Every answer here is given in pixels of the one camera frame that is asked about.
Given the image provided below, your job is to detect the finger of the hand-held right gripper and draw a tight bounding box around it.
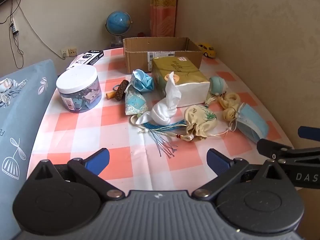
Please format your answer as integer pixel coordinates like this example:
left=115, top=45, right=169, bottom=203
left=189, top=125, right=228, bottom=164
left=257, top=138, right=320, bottom=167
left=298, top=126, right=320, bottom=139

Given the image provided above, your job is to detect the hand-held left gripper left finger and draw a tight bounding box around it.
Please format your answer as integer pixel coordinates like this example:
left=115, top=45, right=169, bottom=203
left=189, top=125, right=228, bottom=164
left=27, top=148, right=125, bottom=202

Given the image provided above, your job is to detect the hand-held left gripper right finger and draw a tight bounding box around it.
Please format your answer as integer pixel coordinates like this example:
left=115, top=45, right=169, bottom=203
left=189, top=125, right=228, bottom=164
left=192, top=148, right=294, bottom=202

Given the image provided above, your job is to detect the blue face mask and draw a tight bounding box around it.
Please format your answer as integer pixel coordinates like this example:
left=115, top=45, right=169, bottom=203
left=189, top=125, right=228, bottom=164
left=235, top=102, right=270, bottom=143
left=130, top=69, right=155, bottom=92

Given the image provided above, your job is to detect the beige embroidered pouch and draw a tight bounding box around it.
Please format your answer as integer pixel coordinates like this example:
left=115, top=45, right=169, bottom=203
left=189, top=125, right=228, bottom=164
left=184, top=105, right=217, bottom=142

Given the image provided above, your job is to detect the cream scrunchie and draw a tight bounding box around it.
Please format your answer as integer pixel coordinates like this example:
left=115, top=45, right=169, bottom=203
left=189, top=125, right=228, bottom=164
left=219, top=92, right=242, bottom=123

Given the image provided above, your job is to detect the light blue embroidered sachet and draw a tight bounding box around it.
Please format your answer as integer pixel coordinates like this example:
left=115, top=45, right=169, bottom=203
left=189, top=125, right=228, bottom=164
left=124, top=81, right=148, bottom=116

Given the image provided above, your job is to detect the blue tassel charm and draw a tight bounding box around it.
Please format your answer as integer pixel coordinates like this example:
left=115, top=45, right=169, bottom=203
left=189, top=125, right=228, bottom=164
left=130, top=114, right=188, bottom=159

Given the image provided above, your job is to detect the white cloth bundle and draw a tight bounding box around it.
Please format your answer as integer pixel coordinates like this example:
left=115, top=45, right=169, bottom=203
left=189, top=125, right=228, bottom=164
left=136, top=99, right=179, bottom=126

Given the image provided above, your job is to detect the white tissue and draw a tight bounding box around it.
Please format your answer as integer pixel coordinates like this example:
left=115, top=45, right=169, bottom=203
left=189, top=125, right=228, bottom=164
left=164, top=72, right=182, bottom=110

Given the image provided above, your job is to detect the cardboard box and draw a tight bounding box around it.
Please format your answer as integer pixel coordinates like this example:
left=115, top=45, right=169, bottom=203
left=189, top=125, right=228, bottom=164
left=122, top=37, right=203, bottom=74

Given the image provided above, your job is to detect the orange checked tablecloth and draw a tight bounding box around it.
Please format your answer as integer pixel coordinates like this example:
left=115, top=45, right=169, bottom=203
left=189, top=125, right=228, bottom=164
left=26, top=47, right=293, bottom=192

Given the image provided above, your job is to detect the light blue round toy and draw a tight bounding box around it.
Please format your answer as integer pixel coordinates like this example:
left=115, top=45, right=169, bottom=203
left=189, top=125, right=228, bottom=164
left=209, top=76, right=228, bottom=96

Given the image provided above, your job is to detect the clear jar with white lid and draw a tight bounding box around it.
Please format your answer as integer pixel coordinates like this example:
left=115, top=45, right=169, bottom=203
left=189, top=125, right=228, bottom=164
left=56, top=66, right=102, bottom=114

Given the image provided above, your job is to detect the blue printed pillow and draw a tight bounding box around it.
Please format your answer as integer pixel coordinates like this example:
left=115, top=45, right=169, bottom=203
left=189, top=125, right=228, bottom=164
left=0, top=59, right=58, bottom=230

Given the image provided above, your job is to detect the gold tissue pack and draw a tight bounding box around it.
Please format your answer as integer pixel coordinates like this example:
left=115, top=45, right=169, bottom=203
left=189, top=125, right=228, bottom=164
left=151, top=57, right=210, bottom=107

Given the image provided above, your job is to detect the white and black box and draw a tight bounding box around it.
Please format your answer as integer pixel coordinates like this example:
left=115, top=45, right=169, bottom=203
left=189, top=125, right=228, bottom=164
left=66, top=53, right=92, bottom=71

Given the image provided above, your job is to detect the black stationery box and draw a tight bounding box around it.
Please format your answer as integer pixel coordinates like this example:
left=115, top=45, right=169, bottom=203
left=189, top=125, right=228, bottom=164
left=82, top=50, right=104, bottom=66

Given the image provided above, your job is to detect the yellow toy car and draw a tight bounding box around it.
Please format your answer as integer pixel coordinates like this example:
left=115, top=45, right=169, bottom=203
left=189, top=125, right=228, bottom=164
left=195, top=42, right=216, bottom=58

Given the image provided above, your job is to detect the blue desk globe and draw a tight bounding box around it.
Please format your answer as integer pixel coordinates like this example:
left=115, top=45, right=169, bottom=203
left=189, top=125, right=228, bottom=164
left=105, top=11, right=132, bottom=47

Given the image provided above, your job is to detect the white power strip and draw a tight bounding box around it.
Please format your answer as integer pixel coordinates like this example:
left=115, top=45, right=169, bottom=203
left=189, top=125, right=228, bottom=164
left=9, top=17, right=19, bottom=36

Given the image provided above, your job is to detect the orange patterned curtain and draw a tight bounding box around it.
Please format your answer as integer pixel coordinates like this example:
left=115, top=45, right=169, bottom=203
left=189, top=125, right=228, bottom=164
left=149, top=0, right=178, bottom=38

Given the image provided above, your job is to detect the white wall cable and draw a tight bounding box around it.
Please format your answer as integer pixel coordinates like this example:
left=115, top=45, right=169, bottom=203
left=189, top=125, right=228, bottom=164
left=19, top=4, right=63, bottom=55

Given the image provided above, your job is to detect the black hanging cable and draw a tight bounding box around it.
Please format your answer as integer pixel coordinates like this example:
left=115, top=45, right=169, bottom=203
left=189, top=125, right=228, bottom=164
left=0, top=0, right=24, bottom=69

